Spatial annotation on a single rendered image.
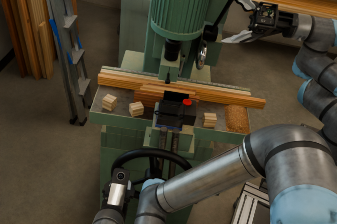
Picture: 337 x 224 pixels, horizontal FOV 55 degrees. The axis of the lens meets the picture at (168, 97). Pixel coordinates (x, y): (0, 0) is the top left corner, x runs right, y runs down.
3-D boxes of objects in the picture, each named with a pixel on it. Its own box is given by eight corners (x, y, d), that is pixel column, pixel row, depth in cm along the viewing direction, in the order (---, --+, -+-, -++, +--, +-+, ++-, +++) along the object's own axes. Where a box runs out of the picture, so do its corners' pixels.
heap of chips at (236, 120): (226, 130, 120) (228, 123, 117) (223, 104, 130) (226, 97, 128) (250, 134, 120) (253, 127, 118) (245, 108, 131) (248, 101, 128)
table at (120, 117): (81, 142, 114) (80, 130, 110) (101, 87, 137) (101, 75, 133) (251, 167, 116) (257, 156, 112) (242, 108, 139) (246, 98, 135)
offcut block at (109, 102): (116, 105, 121) (117, 97, 118) (111, 111, 119) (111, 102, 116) (108, 101, 122) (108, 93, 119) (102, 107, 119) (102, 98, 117)
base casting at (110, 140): (99, 147, 130) (99, 131, 124) (124, 63, 173) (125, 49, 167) (209, 163, 132) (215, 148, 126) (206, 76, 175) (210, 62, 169)
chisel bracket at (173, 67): (157, 82, 121) (160, 64, 115) (160, 61, 132) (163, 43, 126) (176, 86, 121) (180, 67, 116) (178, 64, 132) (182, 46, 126)
